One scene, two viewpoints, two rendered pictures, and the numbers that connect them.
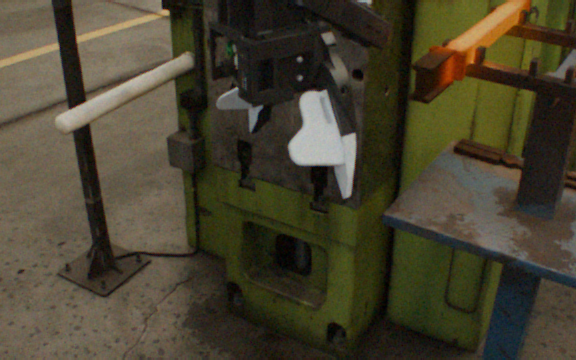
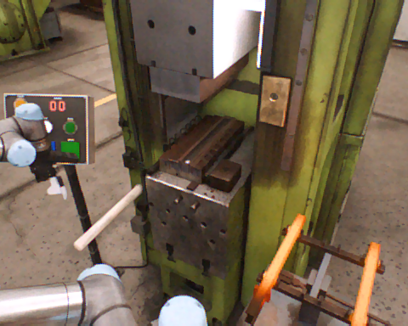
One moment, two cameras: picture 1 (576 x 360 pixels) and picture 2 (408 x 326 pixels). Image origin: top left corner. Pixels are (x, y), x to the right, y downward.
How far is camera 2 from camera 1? 0.61 m
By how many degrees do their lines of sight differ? 6
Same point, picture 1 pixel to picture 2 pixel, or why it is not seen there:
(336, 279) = (215, 302)
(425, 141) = (256, 240)
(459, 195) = (270, 311)
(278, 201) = (186, 268)
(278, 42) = not seen: outside the picture
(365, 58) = (226, 227)
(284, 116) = (188, 238)
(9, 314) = not seen: hidden behind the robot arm
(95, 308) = not seen: hidden behind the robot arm
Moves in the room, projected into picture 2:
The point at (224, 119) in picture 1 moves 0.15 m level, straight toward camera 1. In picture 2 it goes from (159, 233) to (161, 260)
